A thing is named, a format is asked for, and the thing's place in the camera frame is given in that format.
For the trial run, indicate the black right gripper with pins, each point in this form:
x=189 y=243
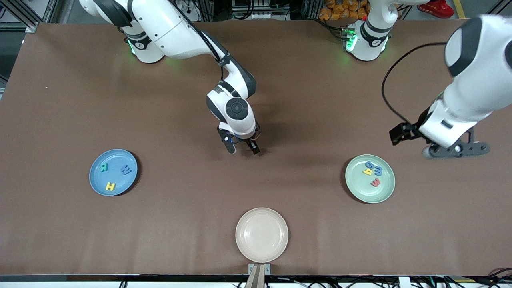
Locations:
x=250 y=143

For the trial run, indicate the green plate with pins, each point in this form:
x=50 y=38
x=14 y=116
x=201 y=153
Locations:
x=360 y=186

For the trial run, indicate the yellow uppercase H letter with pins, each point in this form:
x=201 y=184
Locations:
x=110 y=186

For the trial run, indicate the blue lowercase a letter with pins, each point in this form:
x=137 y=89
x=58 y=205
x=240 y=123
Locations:
x=368 y=164

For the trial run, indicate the brown table cover sheet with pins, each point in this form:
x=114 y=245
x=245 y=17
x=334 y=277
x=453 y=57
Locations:
x=160 y=232

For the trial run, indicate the yellow lowercase h letter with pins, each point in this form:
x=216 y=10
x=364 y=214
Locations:
x=368 y=172

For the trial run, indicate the red object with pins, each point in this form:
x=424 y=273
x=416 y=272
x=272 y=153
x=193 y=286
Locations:
x=438 y=8

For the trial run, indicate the blue uppercase W letter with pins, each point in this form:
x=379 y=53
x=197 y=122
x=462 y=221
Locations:
x=126 y=170

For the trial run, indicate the blue plate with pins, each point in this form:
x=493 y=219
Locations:
x=114 y=178

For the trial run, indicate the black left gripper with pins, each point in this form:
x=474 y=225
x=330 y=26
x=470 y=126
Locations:
x=418 y=126

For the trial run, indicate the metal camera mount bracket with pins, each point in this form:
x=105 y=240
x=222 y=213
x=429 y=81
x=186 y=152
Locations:
x=259 y=268

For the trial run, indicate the red lowercase w letter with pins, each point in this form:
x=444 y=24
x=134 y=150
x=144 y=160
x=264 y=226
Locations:
x=375 y=182

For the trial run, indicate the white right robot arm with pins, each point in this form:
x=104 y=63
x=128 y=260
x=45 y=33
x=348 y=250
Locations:
x=168 y=32

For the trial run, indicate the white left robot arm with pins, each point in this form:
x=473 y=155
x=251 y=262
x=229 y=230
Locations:
x=480 y=80

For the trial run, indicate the white power strip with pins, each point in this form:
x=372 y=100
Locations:
x=256 y=16
x=188 y=12

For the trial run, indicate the orange snack bag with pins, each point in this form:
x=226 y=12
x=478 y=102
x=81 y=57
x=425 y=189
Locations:
x=340 y=10

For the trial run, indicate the blue lowercase m letter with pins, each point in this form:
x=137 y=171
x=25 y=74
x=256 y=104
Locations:
x=378 y=171

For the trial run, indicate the aluminium frame profile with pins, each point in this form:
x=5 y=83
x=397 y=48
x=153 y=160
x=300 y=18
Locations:
x=32 y=20
x=503 y=6

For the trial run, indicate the cream plate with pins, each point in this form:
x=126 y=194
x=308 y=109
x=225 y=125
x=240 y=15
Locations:
x=262 y=235

